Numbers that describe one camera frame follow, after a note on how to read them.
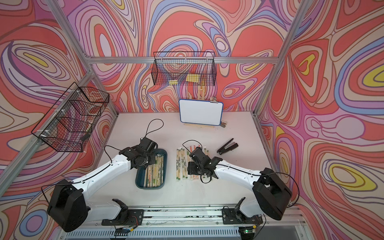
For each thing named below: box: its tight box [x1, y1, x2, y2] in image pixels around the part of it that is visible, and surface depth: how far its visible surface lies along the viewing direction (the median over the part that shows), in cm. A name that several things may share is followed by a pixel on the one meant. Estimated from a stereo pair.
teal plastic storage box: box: [135, 148, 168, 190], surface depth 86 cm
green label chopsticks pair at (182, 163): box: [179, 148, 185, 180], surface depth 93 cm
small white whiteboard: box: [178, 97, 224, 126], surface depth 99 cm
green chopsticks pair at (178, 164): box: [176, 148, 181, 180], surface depth 93 cm
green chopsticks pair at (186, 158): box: [183, 148, 190, 180], surface depth 95 cm
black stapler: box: [216, 138, 239, 155], surface depth 100 cm
